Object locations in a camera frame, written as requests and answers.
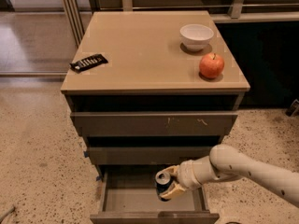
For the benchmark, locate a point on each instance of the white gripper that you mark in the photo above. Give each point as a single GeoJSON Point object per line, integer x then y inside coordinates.
{"type": "Point", "coordinates": [186, 175]}

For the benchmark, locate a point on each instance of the blue pepsi can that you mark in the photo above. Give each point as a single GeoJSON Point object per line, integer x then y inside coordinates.
{"type": "Point", "coordinates": [163, 180]}

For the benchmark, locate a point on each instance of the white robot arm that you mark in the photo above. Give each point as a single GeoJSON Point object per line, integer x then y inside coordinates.
{"type": "Point", "coordinates": [225, 163]}

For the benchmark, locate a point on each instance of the bottom grey open drawer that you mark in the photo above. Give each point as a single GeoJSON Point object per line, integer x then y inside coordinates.
{"type": "Point", "coordinates": [128, 196]}

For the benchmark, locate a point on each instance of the middle grey drawer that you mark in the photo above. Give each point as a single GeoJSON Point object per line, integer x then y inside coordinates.
{"type": "Point", "coordinates": [144, 155]}

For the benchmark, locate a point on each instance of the grey drawer cabinet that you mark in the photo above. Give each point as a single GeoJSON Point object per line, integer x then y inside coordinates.
{"type": "Point", "coordinates": [149, 70]}

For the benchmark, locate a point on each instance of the top grey drawer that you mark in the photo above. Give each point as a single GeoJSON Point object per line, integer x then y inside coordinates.
{"type": "Point", "coordinates": [122, 124]}

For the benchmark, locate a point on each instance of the red apple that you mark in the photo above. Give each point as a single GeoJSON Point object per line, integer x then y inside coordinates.
{"type": "Point", "coordinates": [211, 65]}

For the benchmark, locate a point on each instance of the dark object on floor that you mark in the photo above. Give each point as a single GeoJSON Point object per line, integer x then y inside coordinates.
{"type": "Point", "coordinates": [293, 108]}

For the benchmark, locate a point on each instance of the black snack bar wrapper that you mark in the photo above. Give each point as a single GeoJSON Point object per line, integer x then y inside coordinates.
{"type": "Point", "coordinates": [88, 63]}

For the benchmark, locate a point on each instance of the white ceramic bowl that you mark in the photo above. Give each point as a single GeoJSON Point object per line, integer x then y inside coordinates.
{"type": "Point", "coordinates": [195, 36]}

